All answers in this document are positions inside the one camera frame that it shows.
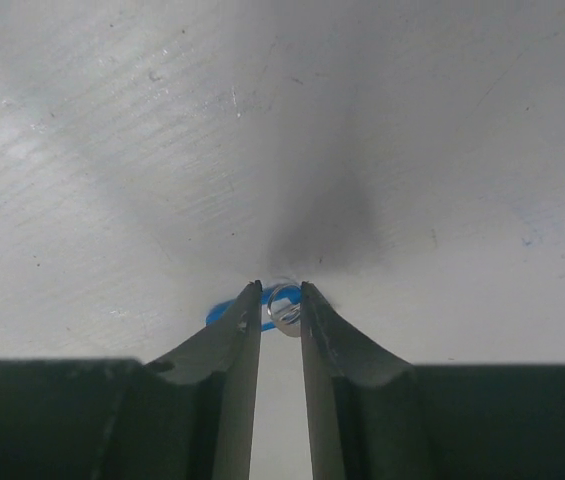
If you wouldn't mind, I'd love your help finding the key with solid blue tag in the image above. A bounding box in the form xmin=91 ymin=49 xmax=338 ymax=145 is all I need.
xmin=203 ymin=283 xmax=303 ymax=339

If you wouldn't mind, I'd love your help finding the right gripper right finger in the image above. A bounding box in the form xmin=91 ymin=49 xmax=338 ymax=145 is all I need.
xmin=301 ymin=283 xmax=565 ymax=479

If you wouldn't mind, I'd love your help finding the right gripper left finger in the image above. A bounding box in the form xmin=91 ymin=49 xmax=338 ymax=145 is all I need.
xmin=0 ymin=282 xmax=262 ymax=479

